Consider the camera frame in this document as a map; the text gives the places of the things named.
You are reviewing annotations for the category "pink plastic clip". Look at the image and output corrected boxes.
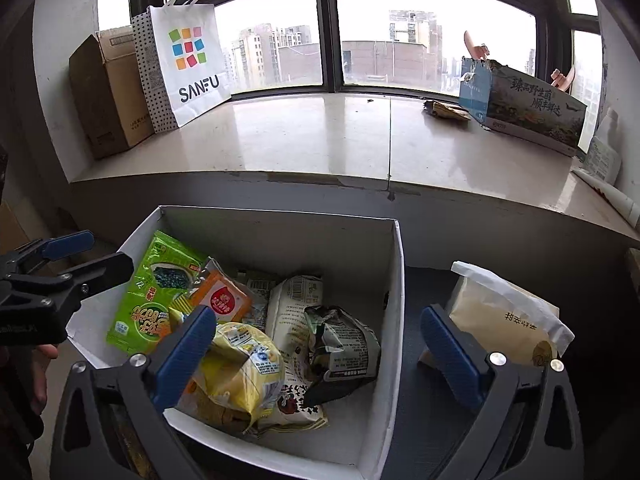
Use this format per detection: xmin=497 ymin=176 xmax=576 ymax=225
xmin=549 ymin=66 xmax=577 ymax=95
xmin=462 ymin=30 xmax=491 ymax=61

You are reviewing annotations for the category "brown crumpled wrapper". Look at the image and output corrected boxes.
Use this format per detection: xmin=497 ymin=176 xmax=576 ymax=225
xmin=422 ymin=99 xmax=472 ymax=124

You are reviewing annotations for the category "soft tissue pack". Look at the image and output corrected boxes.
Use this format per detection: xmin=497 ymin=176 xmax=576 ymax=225
xmin=417 ymin=260 xmax=577 ymax=372

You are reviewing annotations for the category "pale yellow puffed snack packet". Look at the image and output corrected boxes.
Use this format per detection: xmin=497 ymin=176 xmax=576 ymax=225
xmin=194 ymin=321 xmax=287 ymax=435

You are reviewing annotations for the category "brown cardboard box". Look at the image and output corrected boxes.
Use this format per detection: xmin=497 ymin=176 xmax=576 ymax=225
xmin=68 ymin=27 xmax=156 ymax=161

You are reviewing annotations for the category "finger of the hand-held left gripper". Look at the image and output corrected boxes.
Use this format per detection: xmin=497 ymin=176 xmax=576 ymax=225
xmin=0 ymin=230 xmax=97 ymax=275
xmin=9 ymin=251 xmax=136 ymax=307

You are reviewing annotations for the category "marble windowsill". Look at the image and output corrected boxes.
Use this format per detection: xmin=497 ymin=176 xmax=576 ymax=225
xmin=67 ymin=91 xmax=640 ymax=247

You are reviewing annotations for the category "long beige snack packet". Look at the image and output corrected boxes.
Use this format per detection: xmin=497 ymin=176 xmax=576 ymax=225
xmin=257 ymin=275 xmax=330 ymax=437

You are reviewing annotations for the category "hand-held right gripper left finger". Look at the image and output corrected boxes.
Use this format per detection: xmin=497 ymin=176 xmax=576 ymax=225
xmin=50 ymin=305 xmax=218 ymax=480

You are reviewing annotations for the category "black window frame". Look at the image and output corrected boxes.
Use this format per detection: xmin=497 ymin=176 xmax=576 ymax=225
xmin=127 ymin=0 xmax=602 ymax=102

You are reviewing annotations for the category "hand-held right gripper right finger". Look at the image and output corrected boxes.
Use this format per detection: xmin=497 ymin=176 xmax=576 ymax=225
xmin=420 ymin=304 xmax=586 ymax=480

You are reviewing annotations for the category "white tube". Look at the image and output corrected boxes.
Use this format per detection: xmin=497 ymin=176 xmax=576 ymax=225
xmin=571 ymin=165 xmax=640 ymax=229

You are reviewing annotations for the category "white bottle on sill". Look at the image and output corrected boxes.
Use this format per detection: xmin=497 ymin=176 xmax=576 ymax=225
xmin=582 ymin=107 xmax=623 ymax=186

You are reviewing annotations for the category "white cardboard box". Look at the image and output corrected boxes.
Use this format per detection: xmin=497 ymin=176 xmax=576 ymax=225
xmin=65 ymin=204 xmax=405 ymax=480

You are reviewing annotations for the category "dark snack packet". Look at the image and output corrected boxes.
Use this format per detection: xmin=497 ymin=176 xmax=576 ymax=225
xmin=301 ymin=304 xmax=382 ymax=409

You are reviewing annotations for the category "green snack packet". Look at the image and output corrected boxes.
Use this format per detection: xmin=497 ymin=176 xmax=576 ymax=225
xmin=105 ymin=230 xmax=207 ymax=359

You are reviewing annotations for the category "orange snack packet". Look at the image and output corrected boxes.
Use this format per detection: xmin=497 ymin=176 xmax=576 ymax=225
xmin=189 ymin=266 xmax=254 ymax=324

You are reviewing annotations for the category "printed blue carton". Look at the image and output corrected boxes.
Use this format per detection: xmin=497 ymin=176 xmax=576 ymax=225
xmin=458 ymin=56 xmax=589 ymax=158

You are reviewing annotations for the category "polka dot paper bag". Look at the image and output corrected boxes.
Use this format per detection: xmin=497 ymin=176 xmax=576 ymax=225
xmin=130 ymin=10 xmax=179 ymax=135

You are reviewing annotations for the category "person's left hand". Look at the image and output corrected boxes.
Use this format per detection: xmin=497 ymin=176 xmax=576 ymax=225
xmin=29 ymin=343 xmax=61 ymax=416

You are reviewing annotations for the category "white paper shopping bag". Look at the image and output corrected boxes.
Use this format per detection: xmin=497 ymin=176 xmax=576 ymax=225
xmin=146 ymin=0 xmax=233 ymax=129

